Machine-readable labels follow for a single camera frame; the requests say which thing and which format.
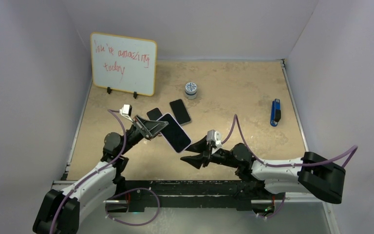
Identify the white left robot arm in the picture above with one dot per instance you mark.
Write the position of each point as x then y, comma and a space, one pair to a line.
62, 211

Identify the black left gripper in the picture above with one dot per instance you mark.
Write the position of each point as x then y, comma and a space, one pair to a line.
149, 127

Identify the purple phone black screen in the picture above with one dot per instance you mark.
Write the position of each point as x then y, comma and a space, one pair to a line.
175, 134

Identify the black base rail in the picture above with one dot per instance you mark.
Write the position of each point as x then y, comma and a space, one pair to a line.
231, 194

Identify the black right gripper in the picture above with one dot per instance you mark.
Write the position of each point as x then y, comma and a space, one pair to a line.
201, 147

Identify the orange framed whiteboard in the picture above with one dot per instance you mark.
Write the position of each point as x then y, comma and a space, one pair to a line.
124, 63

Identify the blue black stapler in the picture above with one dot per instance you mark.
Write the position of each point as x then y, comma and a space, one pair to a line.
275, 112

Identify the small black phone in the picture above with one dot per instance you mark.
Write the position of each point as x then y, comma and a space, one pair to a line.
154, 114

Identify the phone in pink case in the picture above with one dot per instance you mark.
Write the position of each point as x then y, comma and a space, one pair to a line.
180, 111

